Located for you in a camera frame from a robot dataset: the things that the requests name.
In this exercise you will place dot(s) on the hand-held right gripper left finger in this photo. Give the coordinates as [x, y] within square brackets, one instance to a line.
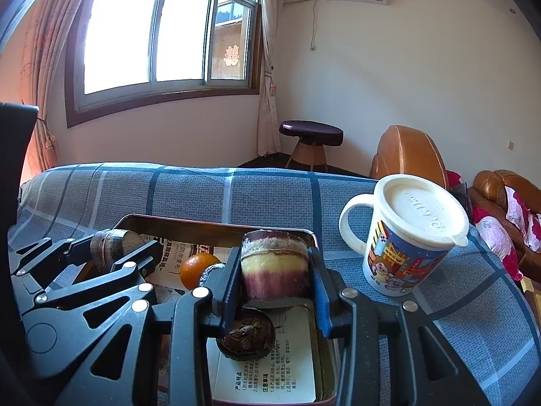
[230, 287]

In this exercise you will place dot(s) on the brown leather armchair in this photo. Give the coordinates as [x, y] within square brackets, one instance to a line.
[405, 152]

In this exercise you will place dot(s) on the printed paper liner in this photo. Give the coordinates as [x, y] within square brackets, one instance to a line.
[262, 368]

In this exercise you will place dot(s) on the red cloth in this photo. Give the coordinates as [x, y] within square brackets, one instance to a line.
[455, 179]

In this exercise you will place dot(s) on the curtain tassel tieback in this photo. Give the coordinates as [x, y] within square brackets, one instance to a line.
[48, 139]

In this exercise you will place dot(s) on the brown leather sofa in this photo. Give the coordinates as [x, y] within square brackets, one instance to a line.
[486, 186]

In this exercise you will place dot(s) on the brown framed window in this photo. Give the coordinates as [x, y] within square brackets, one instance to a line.
[118, 29]

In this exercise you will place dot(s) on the red window decal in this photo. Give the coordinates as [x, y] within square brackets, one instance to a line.
[231, 56]

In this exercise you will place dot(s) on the pink floral blanket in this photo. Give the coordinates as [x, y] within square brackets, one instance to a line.
[524, 215]

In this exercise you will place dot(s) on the pink floral cushion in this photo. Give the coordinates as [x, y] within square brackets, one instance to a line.
[494, 232]

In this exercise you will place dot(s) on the pink tin box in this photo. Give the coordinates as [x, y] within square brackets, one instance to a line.
[325, 372]

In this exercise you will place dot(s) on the white cartoon mug with lid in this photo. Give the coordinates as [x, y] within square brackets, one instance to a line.
[401, 258]

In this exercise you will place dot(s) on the dark round stool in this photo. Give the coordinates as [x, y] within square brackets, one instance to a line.
[310, 129]

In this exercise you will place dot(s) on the plain beige curtain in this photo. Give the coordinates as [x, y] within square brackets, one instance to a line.
[268, 93]

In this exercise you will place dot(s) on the dark water chestnut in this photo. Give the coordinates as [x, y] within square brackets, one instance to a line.
[247, 334]

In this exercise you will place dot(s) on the pink patterned curtain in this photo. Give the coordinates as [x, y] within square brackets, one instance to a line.
[46, 50]

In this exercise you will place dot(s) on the blue plaid cloth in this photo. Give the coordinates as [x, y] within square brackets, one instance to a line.
[274, 194]

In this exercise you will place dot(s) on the smooth orange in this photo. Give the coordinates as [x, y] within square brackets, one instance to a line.
[194, 270]

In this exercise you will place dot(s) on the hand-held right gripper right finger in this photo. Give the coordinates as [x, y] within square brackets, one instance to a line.
[319, 300]

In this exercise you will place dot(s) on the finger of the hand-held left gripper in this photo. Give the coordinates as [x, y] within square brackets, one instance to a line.
[63, 247]
[126, 268]

